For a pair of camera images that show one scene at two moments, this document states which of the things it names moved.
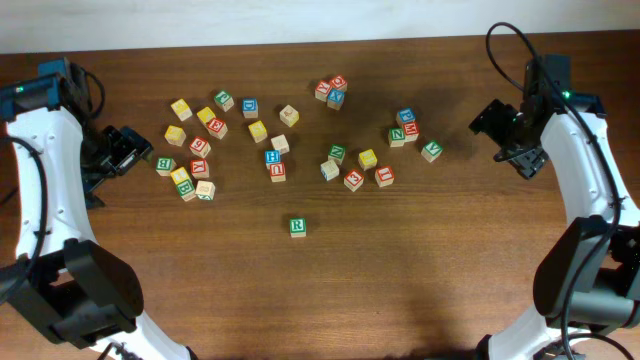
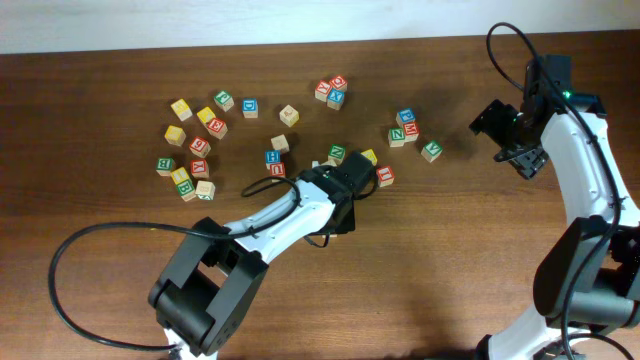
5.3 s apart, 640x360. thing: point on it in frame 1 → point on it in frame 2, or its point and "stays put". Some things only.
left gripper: (122, 151) → (343, 220)
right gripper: (528, 163) stays put
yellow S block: (175, 135) stays put
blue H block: (272, 157) stays put
